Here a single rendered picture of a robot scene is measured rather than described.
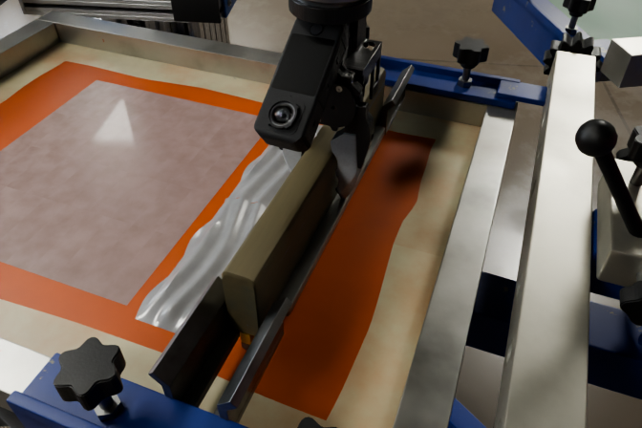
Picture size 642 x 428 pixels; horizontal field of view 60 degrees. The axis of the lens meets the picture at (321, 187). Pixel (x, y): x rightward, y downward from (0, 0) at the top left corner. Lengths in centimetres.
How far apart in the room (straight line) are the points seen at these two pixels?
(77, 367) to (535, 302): 33
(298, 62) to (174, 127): 35
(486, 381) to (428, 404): 121
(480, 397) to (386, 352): 113
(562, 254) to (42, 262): 50
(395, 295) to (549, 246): 15
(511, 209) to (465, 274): 162
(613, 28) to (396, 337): 79
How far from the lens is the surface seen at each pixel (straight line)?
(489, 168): 67
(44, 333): 59
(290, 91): 46
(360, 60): 52
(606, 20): 118
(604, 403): 174
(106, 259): 62
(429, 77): 80
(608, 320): 65
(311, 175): 52
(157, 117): 82
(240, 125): 78
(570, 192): 58
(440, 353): 49
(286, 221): 47
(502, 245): 201
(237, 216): 62
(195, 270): 58
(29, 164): 79
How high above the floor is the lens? 139
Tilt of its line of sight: 41 degrees down
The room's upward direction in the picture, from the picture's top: straight up
